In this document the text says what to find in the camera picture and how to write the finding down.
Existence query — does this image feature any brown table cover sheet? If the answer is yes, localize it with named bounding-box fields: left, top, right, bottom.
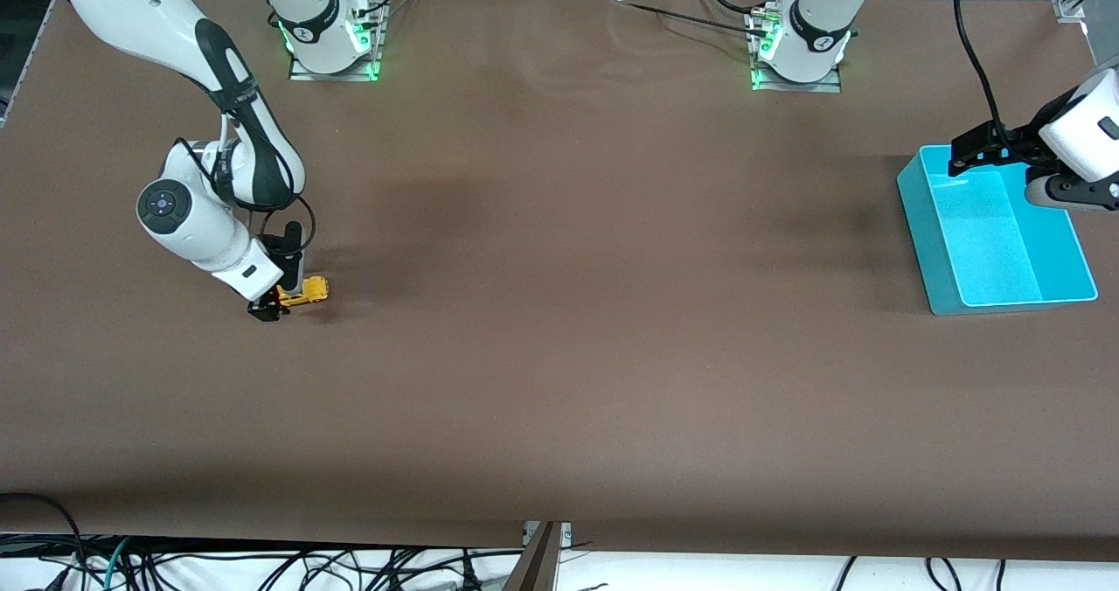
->
left=0, top=0, right=1119, bottom=562

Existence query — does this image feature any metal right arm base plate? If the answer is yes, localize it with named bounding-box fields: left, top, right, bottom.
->
left=288, top=1, right=384, bottom=82

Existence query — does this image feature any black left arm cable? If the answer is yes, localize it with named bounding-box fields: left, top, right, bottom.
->
left=955, top=0, right=1011, bottom=152

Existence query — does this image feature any yellow beetle toy car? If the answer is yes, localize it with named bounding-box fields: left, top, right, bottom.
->
left=278, top=275, right=331, bottom=309

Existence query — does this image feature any cyan plastic bin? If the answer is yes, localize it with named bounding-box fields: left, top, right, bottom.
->
left=897, top=144, right=1100, bottom=316

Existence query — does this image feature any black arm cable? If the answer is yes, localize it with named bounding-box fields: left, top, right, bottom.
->
left=173, top=110, right=318, bottom=257
left=955, top=0, right=1011, bottom=152

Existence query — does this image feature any teal floor cable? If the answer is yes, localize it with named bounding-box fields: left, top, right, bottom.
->
left=103, top=537, right=134, bottom=591

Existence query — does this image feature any long black table cable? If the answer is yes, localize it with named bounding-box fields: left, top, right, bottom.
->
left=594, top=0, right=770, bottom=39

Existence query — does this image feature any aluminium profile leg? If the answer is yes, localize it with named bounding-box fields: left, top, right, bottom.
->
left=502, top=522, right=561, bottom=591

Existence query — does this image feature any black looped floor cable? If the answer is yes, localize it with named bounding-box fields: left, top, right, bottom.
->
left=0, top=491, right=88, bottom=574

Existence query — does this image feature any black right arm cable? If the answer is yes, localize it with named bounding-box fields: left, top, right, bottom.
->
left=173, top=110, right=318, bottom=257

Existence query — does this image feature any silver corner bracket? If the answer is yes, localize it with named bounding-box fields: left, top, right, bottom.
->
left=522, top=521, right=574, bottom=547

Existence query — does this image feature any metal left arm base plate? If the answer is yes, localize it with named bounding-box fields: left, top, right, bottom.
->
left=749, top=10, right=844, bottom=94

